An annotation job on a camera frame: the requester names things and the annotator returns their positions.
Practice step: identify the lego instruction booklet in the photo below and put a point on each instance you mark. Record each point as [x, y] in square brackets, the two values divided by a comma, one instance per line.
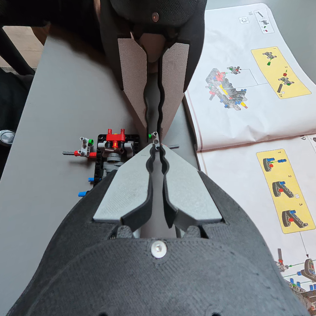
[234, 118]

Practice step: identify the black chair frame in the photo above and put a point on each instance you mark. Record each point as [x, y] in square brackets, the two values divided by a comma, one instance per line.
[17, 51]

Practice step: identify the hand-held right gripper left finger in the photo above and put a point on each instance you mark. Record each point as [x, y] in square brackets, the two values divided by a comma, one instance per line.
[123, 192]

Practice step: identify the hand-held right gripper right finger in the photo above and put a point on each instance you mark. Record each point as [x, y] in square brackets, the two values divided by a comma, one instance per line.
[190, 195]

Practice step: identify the black badge reel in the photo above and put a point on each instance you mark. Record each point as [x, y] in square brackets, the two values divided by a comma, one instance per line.
[6, 137]

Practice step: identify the black lego chassis assembly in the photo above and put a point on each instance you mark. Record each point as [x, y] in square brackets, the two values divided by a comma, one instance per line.
[114, 137]

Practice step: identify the grey lego knuckle with axle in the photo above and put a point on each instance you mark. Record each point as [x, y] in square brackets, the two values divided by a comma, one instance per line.
[84, 147]
[155, 138]

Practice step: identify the person's left hand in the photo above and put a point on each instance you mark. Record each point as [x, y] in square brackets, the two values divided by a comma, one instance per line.
[154, 49]

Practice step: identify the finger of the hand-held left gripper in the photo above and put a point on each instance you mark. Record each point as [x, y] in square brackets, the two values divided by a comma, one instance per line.
[175, 74]
[133, 74]

